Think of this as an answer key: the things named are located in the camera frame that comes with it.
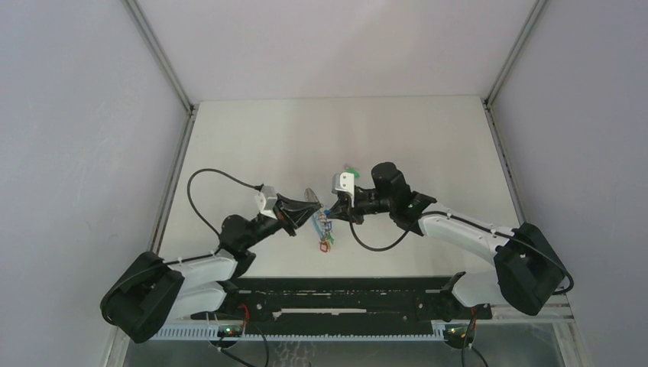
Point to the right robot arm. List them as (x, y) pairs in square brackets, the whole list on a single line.
[(525, 270)]

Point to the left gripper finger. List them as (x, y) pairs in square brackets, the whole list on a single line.
[(288, 203), (298, 215)]

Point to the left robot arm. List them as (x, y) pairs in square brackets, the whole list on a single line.
[(154, 291)]

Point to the key with green tag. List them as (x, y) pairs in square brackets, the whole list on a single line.
[(348, 168)]

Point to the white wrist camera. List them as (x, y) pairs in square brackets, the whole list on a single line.
[(266, 199), (344, 182)]

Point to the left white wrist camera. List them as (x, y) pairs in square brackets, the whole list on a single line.
[(266, 199)]

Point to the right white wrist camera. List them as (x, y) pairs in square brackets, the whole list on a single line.
[(344, 182)]

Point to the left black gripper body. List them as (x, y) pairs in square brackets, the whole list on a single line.
[(282, 220)]

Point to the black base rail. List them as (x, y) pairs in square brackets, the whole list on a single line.
[(346, 307)]

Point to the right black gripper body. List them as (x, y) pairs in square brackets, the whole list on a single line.
[(367, 203)]

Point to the metal key organiser with rings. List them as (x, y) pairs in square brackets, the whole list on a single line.
[(321, 222)]

